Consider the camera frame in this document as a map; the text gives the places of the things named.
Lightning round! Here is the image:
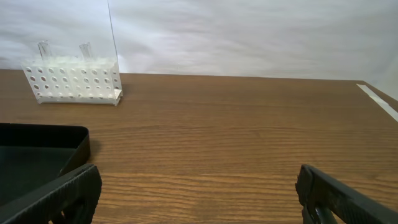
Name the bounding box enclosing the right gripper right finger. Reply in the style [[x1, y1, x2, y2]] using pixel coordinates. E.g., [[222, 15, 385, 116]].
[[295, 164, 398, 224]]

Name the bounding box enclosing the white test tube rack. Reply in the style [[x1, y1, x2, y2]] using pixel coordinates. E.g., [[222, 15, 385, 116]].
[[21, 55, 124, 107]]

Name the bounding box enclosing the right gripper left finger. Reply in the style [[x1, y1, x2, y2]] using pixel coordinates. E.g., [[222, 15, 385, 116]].
[[0, 163, 103, 224]]

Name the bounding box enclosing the clear test tube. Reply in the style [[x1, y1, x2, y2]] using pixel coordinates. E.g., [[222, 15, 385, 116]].
[[78, 42, 94, 61], [37, 40, 52, 60]]

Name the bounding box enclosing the black tray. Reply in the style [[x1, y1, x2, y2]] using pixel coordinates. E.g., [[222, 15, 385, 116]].
[[0, 123, 91, 208]]

